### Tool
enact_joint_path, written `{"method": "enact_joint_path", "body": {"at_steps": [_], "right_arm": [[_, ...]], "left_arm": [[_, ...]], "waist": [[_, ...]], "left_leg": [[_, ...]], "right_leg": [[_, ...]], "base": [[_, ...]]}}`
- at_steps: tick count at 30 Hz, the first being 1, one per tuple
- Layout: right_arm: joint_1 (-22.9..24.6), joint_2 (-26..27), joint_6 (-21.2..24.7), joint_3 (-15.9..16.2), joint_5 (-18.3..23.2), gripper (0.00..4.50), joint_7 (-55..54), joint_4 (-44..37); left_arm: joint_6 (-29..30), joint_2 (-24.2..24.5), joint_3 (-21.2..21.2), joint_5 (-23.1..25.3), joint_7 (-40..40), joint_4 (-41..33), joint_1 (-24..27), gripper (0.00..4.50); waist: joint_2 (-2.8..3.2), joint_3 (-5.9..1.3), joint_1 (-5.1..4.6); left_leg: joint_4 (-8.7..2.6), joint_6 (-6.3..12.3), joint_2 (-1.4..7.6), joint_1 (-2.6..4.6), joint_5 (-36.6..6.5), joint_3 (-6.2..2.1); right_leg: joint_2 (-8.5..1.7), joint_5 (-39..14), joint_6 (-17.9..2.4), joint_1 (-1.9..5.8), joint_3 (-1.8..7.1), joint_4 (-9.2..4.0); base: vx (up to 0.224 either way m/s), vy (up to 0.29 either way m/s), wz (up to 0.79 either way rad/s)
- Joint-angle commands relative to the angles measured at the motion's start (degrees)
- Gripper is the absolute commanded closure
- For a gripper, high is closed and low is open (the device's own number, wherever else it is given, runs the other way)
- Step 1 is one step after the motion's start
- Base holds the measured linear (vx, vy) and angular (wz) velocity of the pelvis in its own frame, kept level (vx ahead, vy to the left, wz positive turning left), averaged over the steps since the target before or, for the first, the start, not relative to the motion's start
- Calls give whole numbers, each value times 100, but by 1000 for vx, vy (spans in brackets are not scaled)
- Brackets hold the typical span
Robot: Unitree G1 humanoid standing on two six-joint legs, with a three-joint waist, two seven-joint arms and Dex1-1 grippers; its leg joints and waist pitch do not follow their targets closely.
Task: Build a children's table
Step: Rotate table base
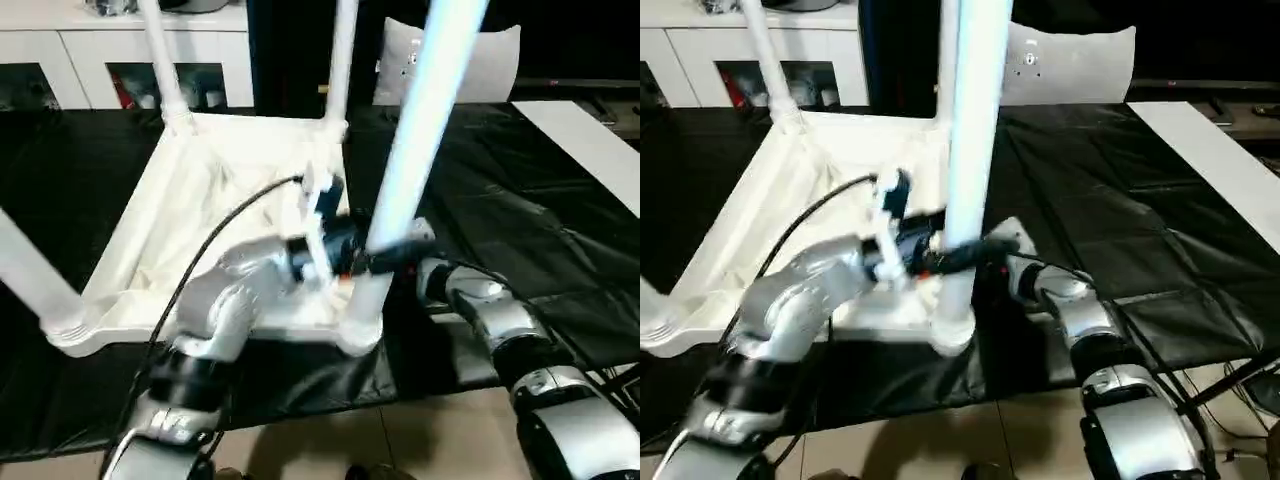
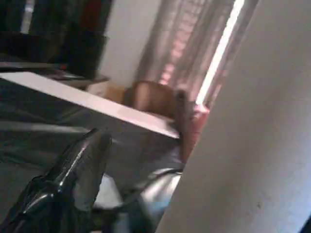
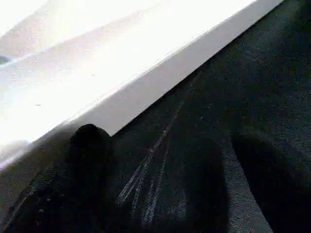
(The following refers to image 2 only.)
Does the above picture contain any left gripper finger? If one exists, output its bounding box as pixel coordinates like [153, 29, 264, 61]
[0, 128, 113, 233]

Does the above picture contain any white plastic table leg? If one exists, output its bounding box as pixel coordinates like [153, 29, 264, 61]
[155, 0, 311, 233]

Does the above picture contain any black work mat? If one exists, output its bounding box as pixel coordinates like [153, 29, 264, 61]
[0, 78, 186, 233]

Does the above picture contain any white flat panel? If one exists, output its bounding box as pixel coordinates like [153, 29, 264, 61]
[0, 71, 180, 140]

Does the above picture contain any brown chair back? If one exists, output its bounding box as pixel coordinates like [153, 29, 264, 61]
[123, 80, 189, 128]

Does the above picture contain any black television screen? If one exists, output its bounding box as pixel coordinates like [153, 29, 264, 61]
[0, 0, 113, 78]

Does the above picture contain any light window curtain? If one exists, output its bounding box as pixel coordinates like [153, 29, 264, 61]
[138, 0, 259, 110]

